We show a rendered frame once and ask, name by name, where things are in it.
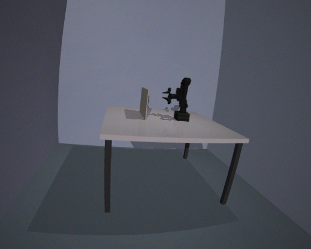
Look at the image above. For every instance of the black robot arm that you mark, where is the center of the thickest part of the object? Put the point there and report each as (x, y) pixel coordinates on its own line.
(181, 94)

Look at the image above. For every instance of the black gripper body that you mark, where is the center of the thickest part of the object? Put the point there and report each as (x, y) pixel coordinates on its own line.
(173, 96)

